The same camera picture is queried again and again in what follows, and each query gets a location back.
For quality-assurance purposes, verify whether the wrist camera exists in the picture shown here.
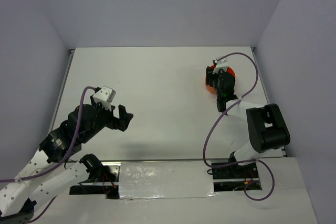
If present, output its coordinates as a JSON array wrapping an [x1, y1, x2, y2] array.
[[213, 57, 228, 74], [92, 86, 116, 111]]

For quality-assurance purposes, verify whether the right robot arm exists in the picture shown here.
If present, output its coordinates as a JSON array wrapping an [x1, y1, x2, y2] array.
[[205, 65, 290, 178]]

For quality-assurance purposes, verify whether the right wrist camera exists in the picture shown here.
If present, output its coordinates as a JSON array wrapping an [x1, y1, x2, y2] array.
[[213, 57, 228, 74]]

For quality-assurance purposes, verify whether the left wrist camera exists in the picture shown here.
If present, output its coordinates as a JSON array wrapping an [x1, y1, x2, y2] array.
[[92, 86, 116, 111]]

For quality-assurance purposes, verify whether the orange round organizer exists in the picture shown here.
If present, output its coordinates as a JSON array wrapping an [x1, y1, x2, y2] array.
[[205, 67, 236, 99]]

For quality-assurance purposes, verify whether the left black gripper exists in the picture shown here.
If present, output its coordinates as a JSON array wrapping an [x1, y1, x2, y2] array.
[[81, 94, 134, 143]]

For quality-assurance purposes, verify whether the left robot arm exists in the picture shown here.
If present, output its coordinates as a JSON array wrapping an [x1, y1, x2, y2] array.
[[1, 102, 133, 223]]

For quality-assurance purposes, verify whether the white foil-covered panel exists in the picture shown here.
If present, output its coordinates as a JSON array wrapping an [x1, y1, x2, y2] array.
[[119, 161, 215, 199]]

